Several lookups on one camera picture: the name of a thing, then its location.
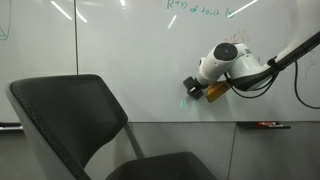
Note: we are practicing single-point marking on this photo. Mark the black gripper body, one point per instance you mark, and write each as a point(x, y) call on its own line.
point(194, 91)

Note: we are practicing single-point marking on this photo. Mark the black felt whiteboard eraser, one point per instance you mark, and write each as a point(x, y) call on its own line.
point(190, 84)

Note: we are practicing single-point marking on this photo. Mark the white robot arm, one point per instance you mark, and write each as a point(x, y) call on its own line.
point(232, 65)

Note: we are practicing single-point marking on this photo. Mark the left white whiteboard panel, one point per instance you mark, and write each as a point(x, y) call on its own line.
point(37, 38)

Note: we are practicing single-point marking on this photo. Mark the black marker tray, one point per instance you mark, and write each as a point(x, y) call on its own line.
point(10, 126)
point(252, 125)

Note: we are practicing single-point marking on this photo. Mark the red dry erase marker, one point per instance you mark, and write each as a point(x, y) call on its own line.
point(266, 123)

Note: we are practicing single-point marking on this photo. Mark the black dry erase marker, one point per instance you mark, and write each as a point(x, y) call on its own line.
point(280, 126)

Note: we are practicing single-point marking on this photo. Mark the black mesh office chair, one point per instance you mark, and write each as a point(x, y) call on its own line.
point(67, 119)

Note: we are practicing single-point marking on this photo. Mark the left black marker tray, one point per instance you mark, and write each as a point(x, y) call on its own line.
point(10, 126)

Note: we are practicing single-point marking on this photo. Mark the yellow wrist camera box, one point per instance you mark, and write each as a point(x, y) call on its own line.
point(216, 90)

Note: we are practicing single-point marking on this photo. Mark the large white wall whiteboard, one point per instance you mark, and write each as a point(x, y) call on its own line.
point(144, 49)

